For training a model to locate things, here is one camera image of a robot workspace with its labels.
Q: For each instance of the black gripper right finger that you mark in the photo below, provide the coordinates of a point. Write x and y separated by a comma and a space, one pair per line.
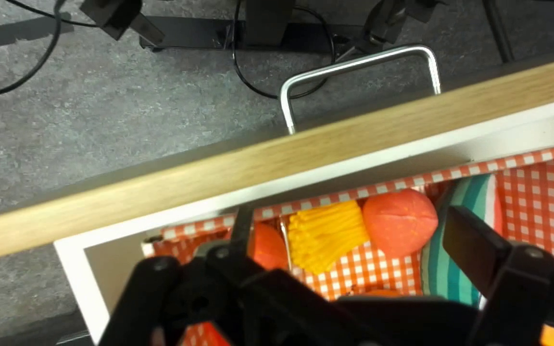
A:
528, 295

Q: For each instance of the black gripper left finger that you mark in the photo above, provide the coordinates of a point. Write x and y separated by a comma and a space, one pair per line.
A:
181, 301

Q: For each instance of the toy watermelon slice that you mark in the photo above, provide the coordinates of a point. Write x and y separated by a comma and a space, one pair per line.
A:
437, 276

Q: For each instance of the red checkered tray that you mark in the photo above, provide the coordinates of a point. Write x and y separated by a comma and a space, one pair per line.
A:
547, 205

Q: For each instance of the red toy apple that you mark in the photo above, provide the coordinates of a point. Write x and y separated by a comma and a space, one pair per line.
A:
399, 222

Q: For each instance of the yellow ridged toy food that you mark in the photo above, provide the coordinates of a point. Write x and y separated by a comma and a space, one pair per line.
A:
326, 238

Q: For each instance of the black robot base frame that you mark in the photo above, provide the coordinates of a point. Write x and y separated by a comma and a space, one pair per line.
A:
264, 22

